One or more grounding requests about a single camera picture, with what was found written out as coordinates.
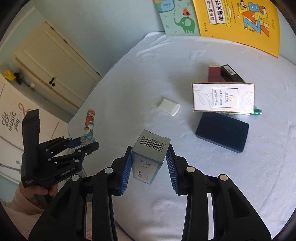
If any small cartoon glass bottle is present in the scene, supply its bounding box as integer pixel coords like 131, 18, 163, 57
80, 109, 95, 147

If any light blue barcode box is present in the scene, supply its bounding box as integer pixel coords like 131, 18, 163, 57
132, 130, 171, 185

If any dark blue case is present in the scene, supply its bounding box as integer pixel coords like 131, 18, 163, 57
195, 112, 249, 153

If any green whiteboard marker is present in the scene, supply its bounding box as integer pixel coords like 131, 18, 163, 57
218, 108, 262, 116

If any white gold-trimmed box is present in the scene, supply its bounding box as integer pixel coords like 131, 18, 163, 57
192, 82, 255, 113

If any black lipstick box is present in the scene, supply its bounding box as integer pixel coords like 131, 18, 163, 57
220, 64, 245, 83

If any dark red box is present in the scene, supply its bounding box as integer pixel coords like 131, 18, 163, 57
208, 65, 221, 82

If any person's left hand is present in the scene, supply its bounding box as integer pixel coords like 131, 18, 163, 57
20, 182, 58, 209

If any pink pajama clothing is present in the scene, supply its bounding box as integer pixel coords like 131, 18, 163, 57
1, 184, 44, 240

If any white wardrobe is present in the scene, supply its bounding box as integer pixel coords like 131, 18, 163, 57
0, 76, 69, 183

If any cream door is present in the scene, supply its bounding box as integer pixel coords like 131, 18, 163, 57
14, 22, 101, 109

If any green elephant book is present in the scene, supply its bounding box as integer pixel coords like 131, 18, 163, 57
153, 0, 200, 36

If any yellow English word book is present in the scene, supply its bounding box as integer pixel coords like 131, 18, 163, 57
193, 0, 280, 58

